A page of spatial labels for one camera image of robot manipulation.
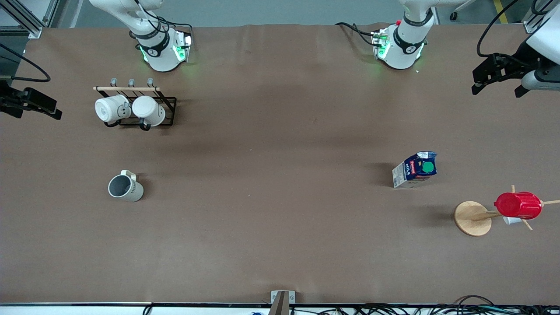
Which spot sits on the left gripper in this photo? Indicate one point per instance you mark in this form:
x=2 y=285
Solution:
x=520 y=60

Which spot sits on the cream mug grey inside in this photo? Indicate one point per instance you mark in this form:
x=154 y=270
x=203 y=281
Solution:
x=131 y=189

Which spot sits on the blue milk carton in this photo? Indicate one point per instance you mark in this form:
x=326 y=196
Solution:
x=415 y=170

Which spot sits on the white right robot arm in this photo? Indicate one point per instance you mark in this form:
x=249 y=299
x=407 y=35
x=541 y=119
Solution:
x=159 y=54

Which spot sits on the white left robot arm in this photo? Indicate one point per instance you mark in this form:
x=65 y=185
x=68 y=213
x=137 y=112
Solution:
x=400 y=48

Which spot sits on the red plastic cup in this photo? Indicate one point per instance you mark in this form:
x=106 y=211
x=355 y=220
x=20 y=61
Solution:
x=518 y=204

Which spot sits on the small white cup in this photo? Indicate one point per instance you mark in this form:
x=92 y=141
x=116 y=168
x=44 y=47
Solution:
x=511 y=220

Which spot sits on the white ceramic mug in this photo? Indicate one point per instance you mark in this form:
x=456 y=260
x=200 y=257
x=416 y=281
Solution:
x=148 y=109
x=107 y=108

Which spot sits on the wooden mug tree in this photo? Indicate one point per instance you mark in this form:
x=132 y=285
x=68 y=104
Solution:
x=470 y=218

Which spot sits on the brown table cover sheet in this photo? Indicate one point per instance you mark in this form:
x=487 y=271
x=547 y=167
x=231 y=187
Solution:
x=280 y=227

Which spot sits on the aluminium frame profile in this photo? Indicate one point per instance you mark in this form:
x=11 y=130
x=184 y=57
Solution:
x=26 y=22
x=530 y=26

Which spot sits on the white table edge rail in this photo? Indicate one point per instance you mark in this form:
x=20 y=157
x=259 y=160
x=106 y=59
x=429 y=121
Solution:
x=87 y=309

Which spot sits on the grey metal camera bracket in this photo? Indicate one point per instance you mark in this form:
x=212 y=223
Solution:
x=282 y=302

